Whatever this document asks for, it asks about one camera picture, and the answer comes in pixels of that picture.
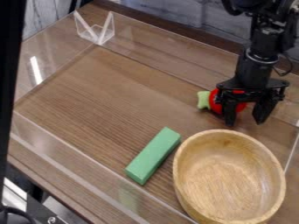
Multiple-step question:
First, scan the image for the black cable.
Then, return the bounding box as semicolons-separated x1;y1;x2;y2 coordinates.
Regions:
0;204;36;224

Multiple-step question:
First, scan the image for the green rectangular block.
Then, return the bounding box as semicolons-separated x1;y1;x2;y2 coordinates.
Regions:
125;127;181;186

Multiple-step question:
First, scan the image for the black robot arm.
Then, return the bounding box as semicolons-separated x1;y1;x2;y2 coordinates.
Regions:
216;0;299;126

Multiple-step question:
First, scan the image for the clear acrylic tray enclosure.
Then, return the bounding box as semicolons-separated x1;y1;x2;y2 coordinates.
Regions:
11;10;299;224

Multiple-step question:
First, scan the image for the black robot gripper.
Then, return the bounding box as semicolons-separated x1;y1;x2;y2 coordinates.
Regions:
215;48;290;127

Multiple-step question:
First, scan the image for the black metal frame mount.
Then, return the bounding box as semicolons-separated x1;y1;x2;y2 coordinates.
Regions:
25;185;71;224

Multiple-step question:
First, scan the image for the red plush fruit green stem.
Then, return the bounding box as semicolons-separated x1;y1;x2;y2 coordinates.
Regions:
198;88;247;115

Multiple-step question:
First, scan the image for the round wooden bowl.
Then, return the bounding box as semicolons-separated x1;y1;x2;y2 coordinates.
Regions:
172;129;286;224

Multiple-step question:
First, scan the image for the clear acrylic corner bracket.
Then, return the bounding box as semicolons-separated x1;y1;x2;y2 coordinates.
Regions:
73;10;115;46

